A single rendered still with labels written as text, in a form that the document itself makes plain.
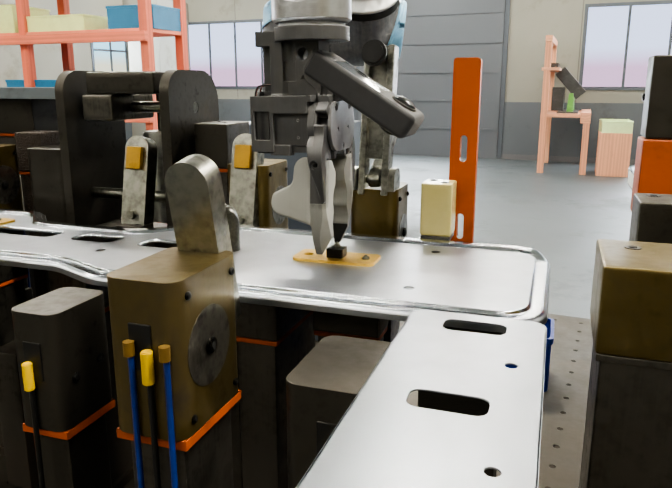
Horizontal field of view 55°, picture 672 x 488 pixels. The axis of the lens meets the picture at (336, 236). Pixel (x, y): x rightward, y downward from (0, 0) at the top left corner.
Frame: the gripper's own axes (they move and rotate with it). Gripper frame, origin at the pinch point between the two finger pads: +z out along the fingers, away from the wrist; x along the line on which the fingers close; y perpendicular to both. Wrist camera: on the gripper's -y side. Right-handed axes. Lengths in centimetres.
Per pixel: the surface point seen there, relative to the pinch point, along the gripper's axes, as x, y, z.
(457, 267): -0.7, -12.0, 2.5
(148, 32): -418, 304, -61
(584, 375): -48, -27, 33
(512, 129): -1013, 47, 54
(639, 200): 2.7, -27.0, -5.2
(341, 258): 0.9, -0.8, 2.0
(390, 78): -14.6, -1.9, -15.4
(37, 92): -27, 60, -14
